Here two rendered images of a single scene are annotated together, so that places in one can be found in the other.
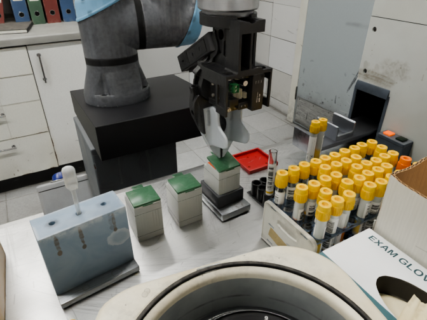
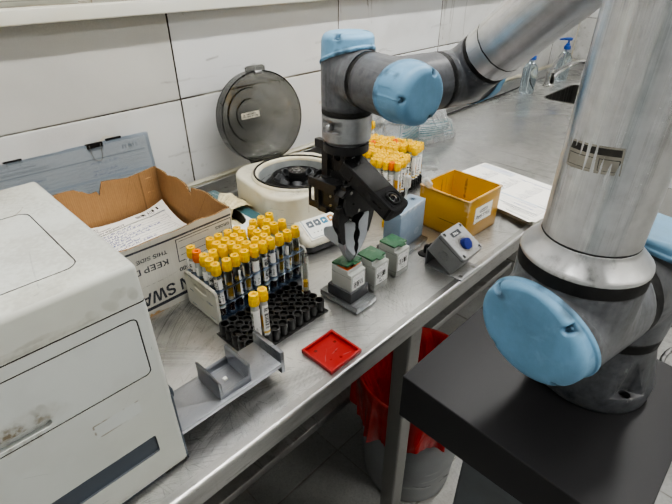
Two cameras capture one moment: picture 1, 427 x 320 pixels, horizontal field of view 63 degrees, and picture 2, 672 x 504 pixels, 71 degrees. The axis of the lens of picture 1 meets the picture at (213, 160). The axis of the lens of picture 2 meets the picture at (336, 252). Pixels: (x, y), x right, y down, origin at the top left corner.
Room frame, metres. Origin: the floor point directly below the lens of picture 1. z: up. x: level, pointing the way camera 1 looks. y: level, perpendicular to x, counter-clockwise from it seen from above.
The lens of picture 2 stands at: (1.13, -0.23, 1.42)
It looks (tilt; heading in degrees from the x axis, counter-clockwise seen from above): 32 degrees down; 164
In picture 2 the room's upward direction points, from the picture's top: straight up
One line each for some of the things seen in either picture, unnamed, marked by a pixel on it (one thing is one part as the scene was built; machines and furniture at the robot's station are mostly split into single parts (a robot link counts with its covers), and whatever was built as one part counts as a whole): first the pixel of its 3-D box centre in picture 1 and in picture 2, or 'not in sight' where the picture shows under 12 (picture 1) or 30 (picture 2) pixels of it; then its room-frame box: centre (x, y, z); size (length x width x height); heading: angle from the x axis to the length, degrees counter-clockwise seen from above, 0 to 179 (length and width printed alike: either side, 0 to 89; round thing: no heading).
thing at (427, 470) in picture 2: not in sight; (407, 419); (0.28, 0.24, 0.22); 0.38 x 0.37 x 0.44; 119
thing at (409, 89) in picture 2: not in sight; (403, 87); (0.55, 0.03, 1.27); 0.11 x 0.11 x 0.08; 18
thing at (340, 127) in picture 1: (342, 128); (210, 385); (0.65, -0.27, 0.92); 0.21 x 0.07 x 0.05; 119
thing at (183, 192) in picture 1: (183, 198); (372, 268); (0.43, 0.05, 0.91); 0.05 x 0.04 x 0.07; 29
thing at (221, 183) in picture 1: (221, 179); (348, 278); (0.46, -0.01, 0.92); 0.05 x 0.04 x 0.06; 32
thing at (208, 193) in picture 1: (221, 193); (348, 290); (0.46, -0.01, 0.89); 0.09 x 0.05 x 0.04; 32
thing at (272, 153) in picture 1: (270, 178); (305, 278); (0.46, -0.09, 0.93); 0.01 x 0.01 x 0.10
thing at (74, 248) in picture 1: (86, 244); (403, 225); (0.31, 0.16, 0.92); 0.10 x 0.07 x 0.10; 126
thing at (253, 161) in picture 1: (253, 160); (331, 350); (0.59, -0.08, 0.88); 0.07 x 0.07 x 0.01; 29
